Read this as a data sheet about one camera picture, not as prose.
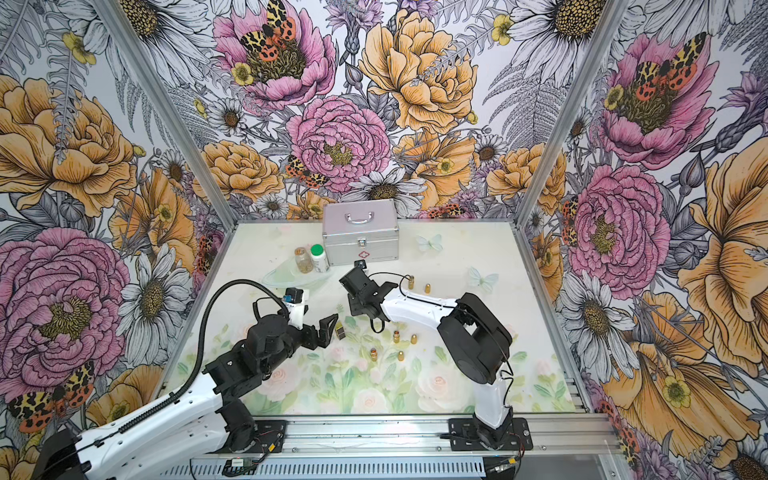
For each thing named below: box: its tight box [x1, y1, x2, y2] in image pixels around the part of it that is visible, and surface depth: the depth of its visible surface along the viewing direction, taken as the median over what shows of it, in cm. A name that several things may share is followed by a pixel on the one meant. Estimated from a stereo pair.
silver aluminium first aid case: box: [322, 198, 399, 266], surface depth 104 cm
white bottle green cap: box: [310, 243, 327, 273], surface depth 104 cm
